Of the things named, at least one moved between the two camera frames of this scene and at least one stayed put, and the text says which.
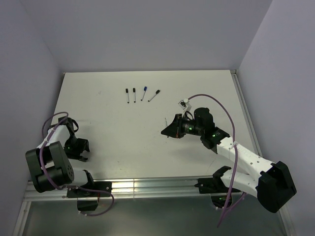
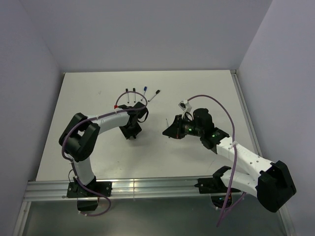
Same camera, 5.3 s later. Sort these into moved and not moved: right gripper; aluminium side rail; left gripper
Moved: left gripper
Not moved: right gripper; aluminium side rail
